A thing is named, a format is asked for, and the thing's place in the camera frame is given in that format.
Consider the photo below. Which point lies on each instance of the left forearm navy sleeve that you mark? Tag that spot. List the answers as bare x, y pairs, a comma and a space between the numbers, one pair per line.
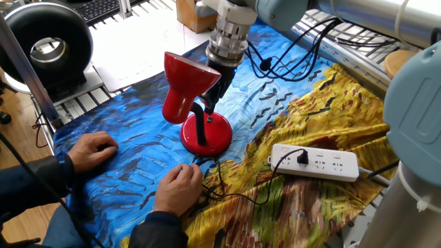
31, 186

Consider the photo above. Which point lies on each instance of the white paper sheet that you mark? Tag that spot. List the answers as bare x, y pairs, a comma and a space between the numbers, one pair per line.
138, 48

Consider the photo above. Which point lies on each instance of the right forearm navy sleeve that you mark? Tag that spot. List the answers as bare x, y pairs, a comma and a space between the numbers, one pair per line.
158, 230

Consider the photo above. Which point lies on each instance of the white power strip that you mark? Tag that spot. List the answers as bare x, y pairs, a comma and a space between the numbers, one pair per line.
344, 173

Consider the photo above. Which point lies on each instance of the black keyboard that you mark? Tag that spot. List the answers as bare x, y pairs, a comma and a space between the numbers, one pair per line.
100, 8

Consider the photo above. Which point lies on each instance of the person left hand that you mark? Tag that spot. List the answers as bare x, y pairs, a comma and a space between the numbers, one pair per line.
91, 151

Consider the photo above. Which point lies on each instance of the person right hand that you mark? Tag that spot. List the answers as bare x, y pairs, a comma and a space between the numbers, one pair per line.
179, 189

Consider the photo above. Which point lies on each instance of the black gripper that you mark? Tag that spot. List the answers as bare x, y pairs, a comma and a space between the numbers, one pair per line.
227, 77

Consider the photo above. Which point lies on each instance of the blue yellow painted cloth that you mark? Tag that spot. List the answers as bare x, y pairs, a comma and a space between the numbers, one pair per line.
138, 137

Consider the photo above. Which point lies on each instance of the red desk lamp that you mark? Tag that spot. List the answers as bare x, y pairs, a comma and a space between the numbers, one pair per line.
206, 137

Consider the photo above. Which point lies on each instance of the round wooden stand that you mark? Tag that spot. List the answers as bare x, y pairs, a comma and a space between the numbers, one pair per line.
396, 63

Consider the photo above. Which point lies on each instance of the person leg blue jeans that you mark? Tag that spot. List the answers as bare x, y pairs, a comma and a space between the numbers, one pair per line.
60, 234

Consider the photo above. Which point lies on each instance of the grey metal pole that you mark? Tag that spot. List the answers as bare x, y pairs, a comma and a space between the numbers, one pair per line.
24, 65

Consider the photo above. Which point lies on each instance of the silver aluminium profile post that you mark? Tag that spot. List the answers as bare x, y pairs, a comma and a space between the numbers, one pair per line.
124, 8

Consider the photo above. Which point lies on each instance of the brown cardboard box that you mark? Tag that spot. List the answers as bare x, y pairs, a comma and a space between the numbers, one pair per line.
187, 17

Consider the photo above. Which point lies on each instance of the silver robot mounting plate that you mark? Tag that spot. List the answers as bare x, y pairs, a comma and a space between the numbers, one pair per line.
355, 230

